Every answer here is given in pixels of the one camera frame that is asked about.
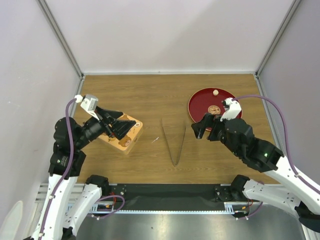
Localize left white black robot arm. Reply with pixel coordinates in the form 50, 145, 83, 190
28, 106, 136, 240

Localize brown metal tongs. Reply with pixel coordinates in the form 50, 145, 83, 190
160, 118, 187, 167

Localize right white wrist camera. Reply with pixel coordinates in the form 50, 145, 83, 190
220, 97, 242, 122

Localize gold chocolate box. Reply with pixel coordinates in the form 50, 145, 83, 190
98, 128, 144, 155

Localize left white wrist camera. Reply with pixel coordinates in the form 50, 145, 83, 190
74, 94, 99, 120

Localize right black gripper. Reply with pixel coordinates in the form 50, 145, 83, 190
190, 112, 241, 157

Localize round red plate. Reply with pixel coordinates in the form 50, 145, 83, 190
188, 88, 243, 131

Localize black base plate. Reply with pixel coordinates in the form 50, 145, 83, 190
107, 183, 261, 211

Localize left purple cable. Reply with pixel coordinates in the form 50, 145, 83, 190
37, 98, 77, 240

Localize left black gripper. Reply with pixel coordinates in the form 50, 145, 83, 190
74, 105, 136, 149

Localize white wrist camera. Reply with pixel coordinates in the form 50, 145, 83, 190
74, 94, 99, 120
220, 97, 242, 122

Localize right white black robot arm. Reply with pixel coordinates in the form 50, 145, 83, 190
191, 113, 320, 232

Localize silver tin lid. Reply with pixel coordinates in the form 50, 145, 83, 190
98, 113, 144, 155

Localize white heart chocolate top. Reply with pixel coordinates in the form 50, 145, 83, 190
212, 89, 219, 96

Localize aluminium frame rail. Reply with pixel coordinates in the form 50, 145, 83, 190
34, 182, 311, 216

